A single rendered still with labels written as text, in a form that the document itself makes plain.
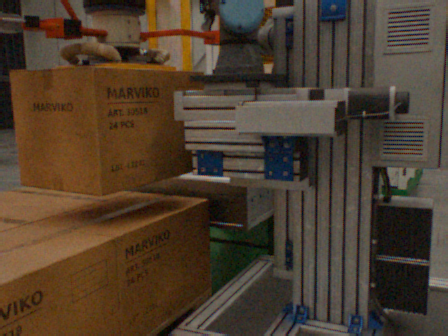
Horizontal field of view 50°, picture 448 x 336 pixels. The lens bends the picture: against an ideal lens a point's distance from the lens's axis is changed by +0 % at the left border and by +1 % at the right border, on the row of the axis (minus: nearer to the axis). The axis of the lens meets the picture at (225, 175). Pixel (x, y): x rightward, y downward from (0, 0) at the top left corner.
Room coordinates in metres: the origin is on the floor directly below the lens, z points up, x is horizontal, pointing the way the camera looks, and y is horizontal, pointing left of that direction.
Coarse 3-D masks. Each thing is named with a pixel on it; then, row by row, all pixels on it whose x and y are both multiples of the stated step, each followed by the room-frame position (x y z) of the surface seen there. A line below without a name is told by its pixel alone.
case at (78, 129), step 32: (32, 96) 1.60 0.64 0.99; (64, 96) 1.52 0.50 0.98; (96, 96) 1.46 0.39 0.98; (128, 96) 1.58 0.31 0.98; (160, 96) 1.72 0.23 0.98; (32, 128) 1.61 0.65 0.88; (64, 128) 1.53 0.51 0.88; (96, 128) 1.46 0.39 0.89; (128, 128) 1.57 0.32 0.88; (160, 128) 1.71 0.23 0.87; (32, 160) 1.62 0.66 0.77; (64, 160) 1.54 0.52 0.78; (96, 160) 1.46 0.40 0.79; (128, 160) 1.57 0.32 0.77; (160, 160) 1.71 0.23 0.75; (96, 192) 1.47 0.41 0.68
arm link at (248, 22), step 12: (216, 0) 1.29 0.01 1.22; (228, 0) 1.26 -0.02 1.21; (240, 0) 1.26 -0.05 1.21; (252, 0) 1.26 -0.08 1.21; (216, 12) 1.32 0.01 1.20; (228, 12) 1.26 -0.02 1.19; (240, 12) 1.27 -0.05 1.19; (252, 12) 1.27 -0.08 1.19; (264, 12) 1.31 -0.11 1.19; (228, 24) 1.27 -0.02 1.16; (240, 24) 1.27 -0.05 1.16; (252, 24) 1.27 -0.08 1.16
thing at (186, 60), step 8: (152, 0) 3.68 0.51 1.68; (160, 0) 3.49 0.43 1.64; (168, 0) 3.31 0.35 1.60; (176, 0) 3.17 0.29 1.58; (184, 0) 2.99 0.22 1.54; (152, 8) 3.68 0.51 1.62; (160, 8) 3.50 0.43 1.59; (176, 8) 3.17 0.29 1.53; (184, 8) 2.99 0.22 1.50; (152, 16) 3.68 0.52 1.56; (176, 16) 3.18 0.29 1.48; (184, 16) 2.99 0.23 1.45; (152, 24) 3.68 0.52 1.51; (184, 24) 2.99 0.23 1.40; (152, 40) 3.68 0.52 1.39; (168, 40) 3.35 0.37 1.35; (184, 40) 2.99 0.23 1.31; (160, 48) 3.53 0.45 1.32; (184, 48) 2.99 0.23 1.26; (176, 56) 3.20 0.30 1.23; (184, 56) 2.99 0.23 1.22; (176, 64) 3.20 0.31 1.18; (184, 64) 2.99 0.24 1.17
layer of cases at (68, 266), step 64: (0, 192) 2.21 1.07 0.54; (64, 192) 2.18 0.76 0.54; (128, 192) 2.15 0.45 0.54; (0, 256) 1.28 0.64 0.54; (64, 256) 1.27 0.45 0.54; (128, 256) 1.50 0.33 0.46; (192, 256) 1.84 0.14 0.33; (0, 320) 1.07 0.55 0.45; (64, 320) 1.24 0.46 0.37; (128, 320) 1.48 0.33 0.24
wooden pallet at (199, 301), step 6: (210, 288) 1.97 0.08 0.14; (204, 294) 1.92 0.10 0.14; (210, 294) 1.96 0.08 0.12; (198, 300) 1.87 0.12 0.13; (204, 300) 1.92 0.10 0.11; (186, 306) 1.79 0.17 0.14; (192, 306) 1.83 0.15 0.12; (198, 306) 1.87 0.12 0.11; (180, 312) 1.75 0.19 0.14; (186, 312) 1.87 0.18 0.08; (192, 312) 1.85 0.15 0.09; (174, 318) 1.71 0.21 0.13; (180, 318) 1.88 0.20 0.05; (186, 318) 1.87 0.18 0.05; (162, 324) 1.64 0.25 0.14; (168, 324) 1.68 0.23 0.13; (174, 324) 1.88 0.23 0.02; (156, 330) 1.61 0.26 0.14; (168, 330) 1.83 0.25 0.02
